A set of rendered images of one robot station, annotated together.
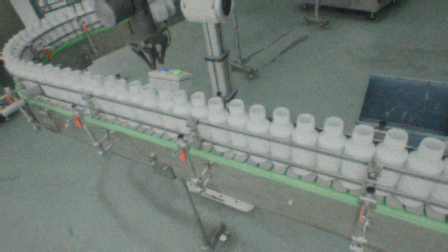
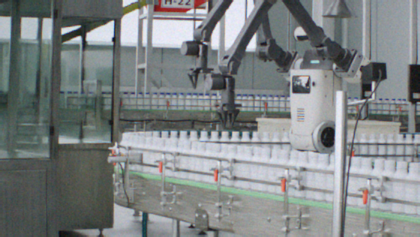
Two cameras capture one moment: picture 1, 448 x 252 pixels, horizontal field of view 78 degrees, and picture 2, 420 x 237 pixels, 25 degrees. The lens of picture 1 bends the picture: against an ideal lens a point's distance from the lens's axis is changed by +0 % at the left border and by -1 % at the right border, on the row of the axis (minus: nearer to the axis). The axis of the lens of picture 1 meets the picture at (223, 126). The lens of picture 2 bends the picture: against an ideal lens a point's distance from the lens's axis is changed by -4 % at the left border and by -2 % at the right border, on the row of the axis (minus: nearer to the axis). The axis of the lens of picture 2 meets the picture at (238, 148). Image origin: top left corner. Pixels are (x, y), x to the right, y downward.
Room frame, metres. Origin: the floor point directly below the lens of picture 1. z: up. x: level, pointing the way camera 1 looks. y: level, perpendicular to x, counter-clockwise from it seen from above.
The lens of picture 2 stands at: (-3.06, -1.31, 1.36)
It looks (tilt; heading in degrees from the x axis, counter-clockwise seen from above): 3 degrees down; 20
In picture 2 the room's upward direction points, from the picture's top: 1 degrees clockwise
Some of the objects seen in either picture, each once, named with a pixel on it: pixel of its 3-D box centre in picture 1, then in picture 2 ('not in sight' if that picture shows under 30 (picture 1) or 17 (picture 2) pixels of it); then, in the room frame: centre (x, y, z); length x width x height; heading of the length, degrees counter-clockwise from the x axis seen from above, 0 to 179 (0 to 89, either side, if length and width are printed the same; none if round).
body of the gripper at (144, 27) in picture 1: (143, 25); (227, 98); (0.72, 0.15, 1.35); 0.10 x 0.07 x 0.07; 144
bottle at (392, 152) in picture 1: (387, 162); (314, 175); (0.36, -0.33, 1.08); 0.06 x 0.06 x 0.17
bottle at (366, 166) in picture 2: not in sight; (366, 182); (0.18, -0.57, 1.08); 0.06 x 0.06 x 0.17
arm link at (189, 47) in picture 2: not in sight; (194, 43); (1.06, 0.45, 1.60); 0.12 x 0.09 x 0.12; 146
